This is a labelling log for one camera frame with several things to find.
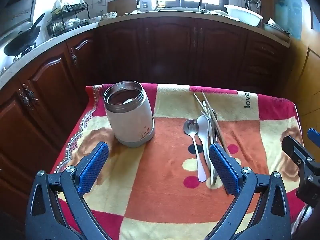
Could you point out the white plastic basin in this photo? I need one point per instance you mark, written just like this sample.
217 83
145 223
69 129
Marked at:
243 16

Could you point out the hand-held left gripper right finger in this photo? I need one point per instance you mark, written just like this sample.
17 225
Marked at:
222 165

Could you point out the range hood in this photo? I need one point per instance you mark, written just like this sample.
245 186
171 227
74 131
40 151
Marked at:
15 0

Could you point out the black dish rack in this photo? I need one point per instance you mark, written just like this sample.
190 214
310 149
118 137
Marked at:
67 21

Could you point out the wooden chopstick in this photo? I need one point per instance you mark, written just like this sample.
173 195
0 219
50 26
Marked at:
198 102
217 127

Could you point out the stone kitchen countertop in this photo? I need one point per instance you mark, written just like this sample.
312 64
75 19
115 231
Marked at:
175 13

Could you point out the white cloth on dish rack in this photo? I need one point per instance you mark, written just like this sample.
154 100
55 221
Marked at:
67 2

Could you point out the printed red orange blanket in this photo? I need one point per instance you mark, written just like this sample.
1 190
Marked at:
170 155

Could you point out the wooden door with frosted glass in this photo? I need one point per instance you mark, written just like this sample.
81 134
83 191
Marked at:
287 5

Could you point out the patterned bowl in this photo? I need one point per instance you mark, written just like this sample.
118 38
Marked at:
109 15

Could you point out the white electric kettle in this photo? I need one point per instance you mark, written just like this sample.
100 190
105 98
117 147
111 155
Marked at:
146 3

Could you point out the black wok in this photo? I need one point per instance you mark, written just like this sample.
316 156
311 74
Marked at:
22 40

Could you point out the metal bowl with utensils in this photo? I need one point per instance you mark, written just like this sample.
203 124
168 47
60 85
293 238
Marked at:
273 27

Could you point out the white ceramic spoon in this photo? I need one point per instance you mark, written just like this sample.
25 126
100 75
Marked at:
203 125

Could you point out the dark wooden kitchen cabinets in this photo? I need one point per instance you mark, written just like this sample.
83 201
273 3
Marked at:
162 50

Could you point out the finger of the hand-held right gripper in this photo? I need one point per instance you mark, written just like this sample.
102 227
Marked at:
296 150
314 134

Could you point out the wooden cutting board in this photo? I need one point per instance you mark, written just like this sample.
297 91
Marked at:
122 6

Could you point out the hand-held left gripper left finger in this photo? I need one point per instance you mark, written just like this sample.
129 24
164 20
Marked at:
96 160

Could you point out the white insulated jar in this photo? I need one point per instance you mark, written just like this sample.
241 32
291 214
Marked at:
130 122

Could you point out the small metal spoon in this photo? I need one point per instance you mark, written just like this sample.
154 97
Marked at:
191 127

